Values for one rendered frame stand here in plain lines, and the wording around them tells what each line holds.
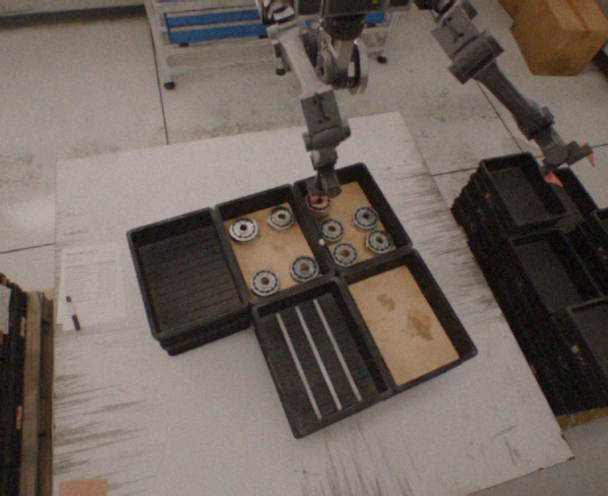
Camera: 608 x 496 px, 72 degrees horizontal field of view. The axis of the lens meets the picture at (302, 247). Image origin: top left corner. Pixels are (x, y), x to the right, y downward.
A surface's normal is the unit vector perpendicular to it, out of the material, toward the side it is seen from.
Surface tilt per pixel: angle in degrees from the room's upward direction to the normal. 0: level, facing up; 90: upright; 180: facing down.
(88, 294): 0
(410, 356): 0
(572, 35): 89
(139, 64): 0
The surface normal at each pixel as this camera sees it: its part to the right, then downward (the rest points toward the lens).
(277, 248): 0.07, -0.48
